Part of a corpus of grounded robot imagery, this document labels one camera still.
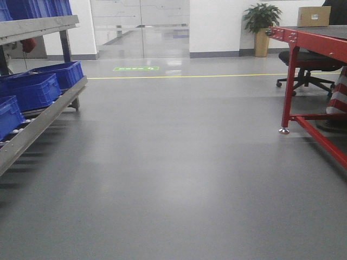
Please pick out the blue crate middle lower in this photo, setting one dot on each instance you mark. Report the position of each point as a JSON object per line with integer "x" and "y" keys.
{"x": 32, "y": 91}

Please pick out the blue crate near lower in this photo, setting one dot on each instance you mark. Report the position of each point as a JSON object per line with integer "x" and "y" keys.
{"x": 11, "y": 115}

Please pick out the potted green plant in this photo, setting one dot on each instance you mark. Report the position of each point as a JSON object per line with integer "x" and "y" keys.
{"x": 258, "y": 18}

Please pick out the glass double door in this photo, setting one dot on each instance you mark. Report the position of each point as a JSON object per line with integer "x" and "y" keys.
{"x": 139, "y": 29}

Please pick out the cardboard box with label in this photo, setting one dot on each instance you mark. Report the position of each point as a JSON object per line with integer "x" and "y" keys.
{"x": 313, "y": 16}

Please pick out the red hanging object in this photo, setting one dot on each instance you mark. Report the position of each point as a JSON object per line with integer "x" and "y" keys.
{"x": 28, "y": 45}

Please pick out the black office chair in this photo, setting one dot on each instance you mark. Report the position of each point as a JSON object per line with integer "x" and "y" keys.
{"x": 308, "y": 61}

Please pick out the blue crate far lower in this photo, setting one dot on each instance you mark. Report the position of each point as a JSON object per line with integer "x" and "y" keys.
{"x": 67, "y": 74}

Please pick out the red metal conveyor table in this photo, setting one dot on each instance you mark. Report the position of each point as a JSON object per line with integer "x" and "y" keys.
{"x": 329, "y": 41}

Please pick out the blue crate upper shelf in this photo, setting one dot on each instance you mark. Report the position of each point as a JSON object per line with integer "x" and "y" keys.
{"x": 21, "y": 10}

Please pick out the blue crate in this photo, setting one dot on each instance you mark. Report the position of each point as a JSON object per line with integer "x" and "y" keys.
{"x": 11, "y": 115}
{"x": 67, "y": 74}
{"x": 32, "y": 91}

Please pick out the grey metal roller rack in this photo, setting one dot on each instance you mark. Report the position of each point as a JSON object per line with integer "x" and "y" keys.
{"x": 13, "y": 31}

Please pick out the red white striped cone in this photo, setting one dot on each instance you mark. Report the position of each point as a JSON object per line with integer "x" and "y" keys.
{"x": 337, "y": 103}

